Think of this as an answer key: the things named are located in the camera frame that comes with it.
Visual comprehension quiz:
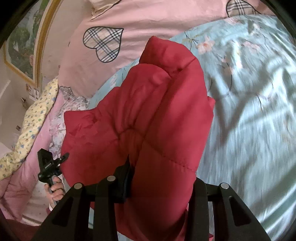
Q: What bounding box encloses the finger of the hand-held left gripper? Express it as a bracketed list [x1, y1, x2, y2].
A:
[55, 152, 70, 163]

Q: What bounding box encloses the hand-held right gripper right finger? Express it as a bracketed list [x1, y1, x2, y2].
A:
[185, 177, 272, 241]

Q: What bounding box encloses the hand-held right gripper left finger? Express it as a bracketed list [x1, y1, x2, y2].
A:
[31, 160, 133, 241]

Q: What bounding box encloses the red quilted coat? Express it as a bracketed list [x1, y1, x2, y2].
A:
[60, 36, 216, 241]

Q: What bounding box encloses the person's left hand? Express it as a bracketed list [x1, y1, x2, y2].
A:
[45, 176, 65, 205]

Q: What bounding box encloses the pink blanket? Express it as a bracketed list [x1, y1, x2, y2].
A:
[0, 93, 70, 222]

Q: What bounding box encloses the yellow floral quilt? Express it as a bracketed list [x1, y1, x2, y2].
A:
[0, 77, 61, 181]

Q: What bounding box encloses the light blue floral bedsheet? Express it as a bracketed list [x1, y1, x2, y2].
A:
[89, 14, 296, 237]

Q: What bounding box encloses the gold framed painting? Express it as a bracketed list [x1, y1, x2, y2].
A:
[3, 0, 62, 86]

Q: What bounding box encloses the pink duvet with plaid hearts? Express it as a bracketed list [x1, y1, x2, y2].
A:
[57, 0, 278, 99]

